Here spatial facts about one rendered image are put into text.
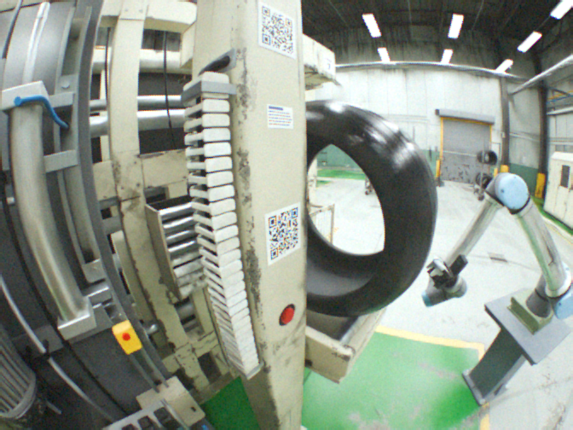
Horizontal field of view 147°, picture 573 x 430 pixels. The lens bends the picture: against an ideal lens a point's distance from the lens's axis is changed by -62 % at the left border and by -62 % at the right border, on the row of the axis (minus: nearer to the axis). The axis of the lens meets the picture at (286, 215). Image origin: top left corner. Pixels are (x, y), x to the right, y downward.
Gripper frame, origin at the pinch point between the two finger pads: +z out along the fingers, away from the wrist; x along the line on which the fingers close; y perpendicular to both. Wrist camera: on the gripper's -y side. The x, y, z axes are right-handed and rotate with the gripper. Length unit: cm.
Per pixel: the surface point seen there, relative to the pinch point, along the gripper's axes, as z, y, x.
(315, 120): 60, -6, 2
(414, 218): 39.7, -6.5, -14.1
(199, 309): 50, 83, 3
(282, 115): 67, -5, -11
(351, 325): 25.8, 21.9, -18.1
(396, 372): -76, 67, -17
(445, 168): -756, -171, 804
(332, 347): 34.3, 21.5, -25.4
